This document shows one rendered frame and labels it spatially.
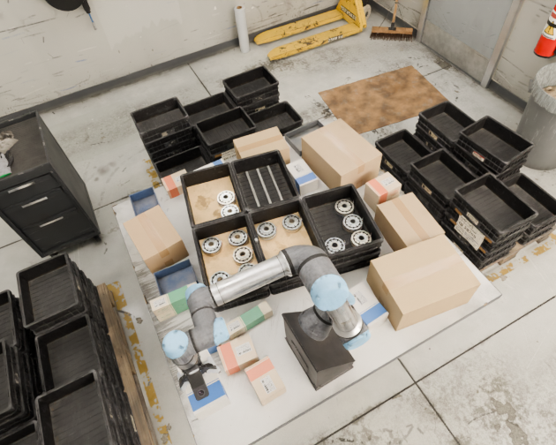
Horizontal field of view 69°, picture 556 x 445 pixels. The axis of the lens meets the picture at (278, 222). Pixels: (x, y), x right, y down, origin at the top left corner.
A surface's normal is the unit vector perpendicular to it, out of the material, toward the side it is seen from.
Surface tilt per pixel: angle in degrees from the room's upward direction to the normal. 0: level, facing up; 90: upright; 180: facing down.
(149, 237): 0
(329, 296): 77
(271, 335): 0
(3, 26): 90
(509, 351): 0
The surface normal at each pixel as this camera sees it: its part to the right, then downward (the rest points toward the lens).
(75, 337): -0.07, -0.59
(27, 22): 0.47, 0.69
